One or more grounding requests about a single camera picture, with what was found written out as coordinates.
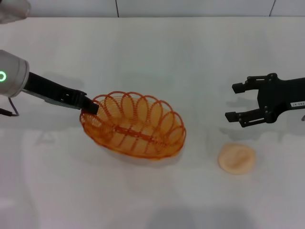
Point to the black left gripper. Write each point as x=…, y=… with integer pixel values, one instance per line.
x=45, y=88

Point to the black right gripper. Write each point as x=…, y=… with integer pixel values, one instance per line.
x=281, y=97

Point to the pale round bread bun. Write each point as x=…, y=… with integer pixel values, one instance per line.
x=236, y=158

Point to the orange woven plastic basket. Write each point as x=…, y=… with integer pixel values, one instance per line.
x=138, y=131

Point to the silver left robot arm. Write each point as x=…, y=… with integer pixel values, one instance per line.
x=12, y=74

